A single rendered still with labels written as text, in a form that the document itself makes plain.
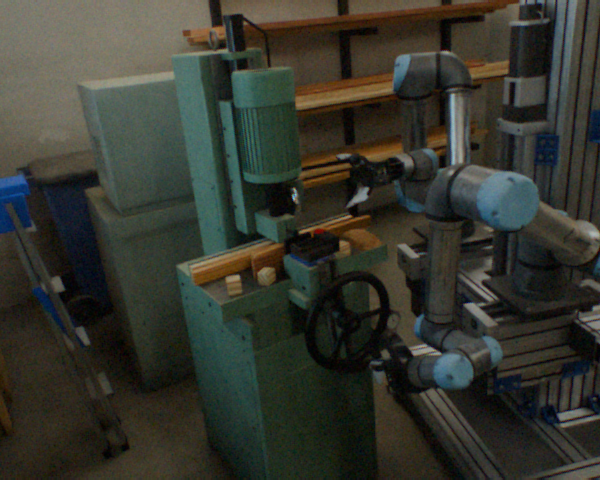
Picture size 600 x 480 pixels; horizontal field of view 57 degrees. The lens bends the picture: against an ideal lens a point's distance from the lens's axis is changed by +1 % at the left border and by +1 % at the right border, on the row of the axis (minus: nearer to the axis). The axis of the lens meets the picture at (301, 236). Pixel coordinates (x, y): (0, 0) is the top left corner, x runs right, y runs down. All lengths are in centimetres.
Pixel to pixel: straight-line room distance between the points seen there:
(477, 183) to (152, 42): 298
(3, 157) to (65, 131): 39
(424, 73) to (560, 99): 40
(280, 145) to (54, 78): 240
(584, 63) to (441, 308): 79
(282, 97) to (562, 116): 79
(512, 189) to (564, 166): 63
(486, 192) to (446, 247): 21
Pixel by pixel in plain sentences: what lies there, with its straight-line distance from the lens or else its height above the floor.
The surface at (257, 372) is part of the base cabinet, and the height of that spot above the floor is 64.
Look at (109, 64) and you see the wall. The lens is 381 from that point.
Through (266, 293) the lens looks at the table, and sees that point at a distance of 155.
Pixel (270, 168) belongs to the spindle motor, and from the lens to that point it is 156.
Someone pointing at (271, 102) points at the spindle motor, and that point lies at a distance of 153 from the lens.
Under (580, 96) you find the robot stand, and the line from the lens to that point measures 176.
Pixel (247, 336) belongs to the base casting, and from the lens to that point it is 161.
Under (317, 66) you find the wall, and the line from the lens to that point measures 433.
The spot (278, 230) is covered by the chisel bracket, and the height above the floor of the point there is 101.
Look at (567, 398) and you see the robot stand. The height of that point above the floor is 28.
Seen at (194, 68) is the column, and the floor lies 148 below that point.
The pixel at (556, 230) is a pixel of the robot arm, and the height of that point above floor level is 110.
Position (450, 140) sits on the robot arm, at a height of 120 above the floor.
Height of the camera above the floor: 159
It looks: 21 degrees down
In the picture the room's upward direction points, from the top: 5 degrees counter-clockwise
